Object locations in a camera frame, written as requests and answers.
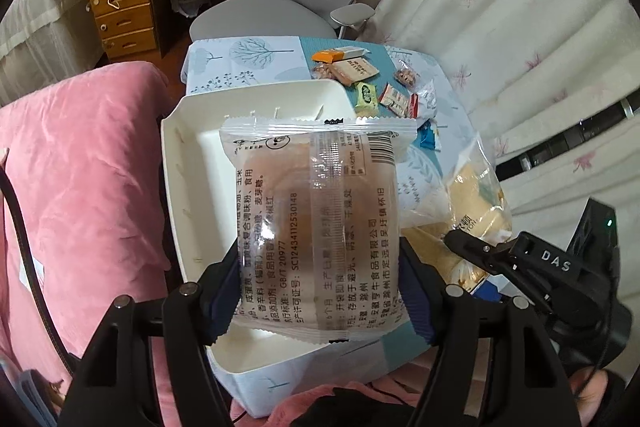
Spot clear bag yellow pastries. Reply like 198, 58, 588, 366
400, 138, 512, 293

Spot clear round cake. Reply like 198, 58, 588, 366
220, 117, 416, 343

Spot red white snack packet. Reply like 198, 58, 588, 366
378, 83, 410, 118

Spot green small snack packet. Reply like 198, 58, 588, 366
355, 81, 378, 118

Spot beige soda cracker packet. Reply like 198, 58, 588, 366
329, 57, 380, 87

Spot white printed snack bag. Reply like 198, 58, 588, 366
409, 79, 437, 119

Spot person's right hand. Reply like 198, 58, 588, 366
568, 366, 626, 426

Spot blue small packet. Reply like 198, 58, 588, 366
418, 119, 442, 152

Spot leaf print tablecloth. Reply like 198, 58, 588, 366
181, 36, 478, 419

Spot clear nut snack bag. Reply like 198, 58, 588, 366
394, 62, 420, 91

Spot white square tray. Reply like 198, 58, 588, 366
162, 80, 392, 417

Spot peanut candy bag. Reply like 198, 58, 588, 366
311, 63, 335, 79

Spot orange snack packet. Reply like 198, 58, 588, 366
311, 49, 345, 64

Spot pink cushion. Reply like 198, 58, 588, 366
1, 62, 174, 355

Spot floral cream curtain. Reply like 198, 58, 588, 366
364, 0, 639, 310

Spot lace covered cabinet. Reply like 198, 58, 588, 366
0, 0, 103, 105

